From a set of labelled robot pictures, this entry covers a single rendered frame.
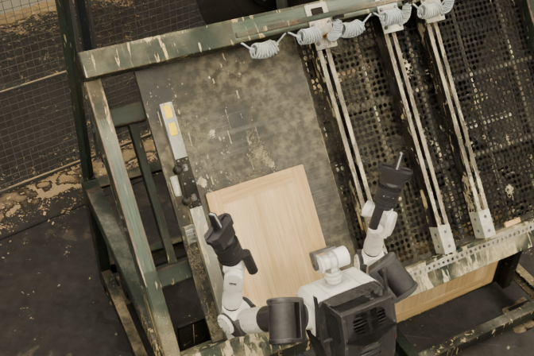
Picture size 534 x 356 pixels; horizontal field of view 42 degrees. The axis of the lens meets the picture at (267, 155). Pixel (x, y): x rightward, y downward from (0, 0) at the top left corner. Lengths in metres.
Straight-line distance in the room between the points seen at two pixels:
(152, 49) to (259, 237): 0.85
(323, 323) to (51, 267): 2.43
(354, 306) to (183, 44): 1.17
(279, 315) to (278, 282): 0.57
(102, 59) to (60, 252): 2.10
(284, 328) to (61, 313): 2.11
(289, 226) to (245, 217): 0.20
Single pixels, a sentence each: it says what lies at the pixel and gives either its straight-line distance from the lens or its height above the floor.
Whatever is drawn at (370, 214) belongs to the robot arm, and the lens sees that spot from 2.56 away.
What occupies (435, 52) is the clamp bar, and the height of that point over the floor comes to 1.60.
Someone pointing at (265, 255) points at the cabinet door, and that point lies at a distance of 2.82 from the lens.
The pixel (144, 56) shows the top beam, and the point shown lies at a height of 1.82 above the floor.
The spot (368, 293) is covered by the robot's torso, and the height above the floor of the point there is 1.40.
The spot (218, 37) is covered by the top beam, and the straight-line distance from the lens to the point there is 2.74.
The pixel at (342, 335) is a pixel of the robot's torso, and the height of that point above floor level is 1.35.
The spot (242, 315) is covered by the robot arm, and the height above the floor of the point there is 1.20.
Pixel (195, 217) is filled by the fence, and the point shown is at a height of 1.29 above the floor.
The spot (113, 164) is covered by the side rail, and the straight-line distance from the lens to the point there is 2.63.
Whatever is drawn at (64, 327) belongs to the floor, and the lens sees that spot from 4.10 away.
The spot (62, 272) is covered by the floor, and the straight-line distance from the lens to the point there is 4.38.
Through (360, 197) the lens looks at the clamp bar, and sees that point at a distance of 2.93.
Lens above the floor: 3.13
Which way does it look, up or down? 38 degrees down
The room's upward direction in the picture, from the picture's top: 1 degrees clockwise
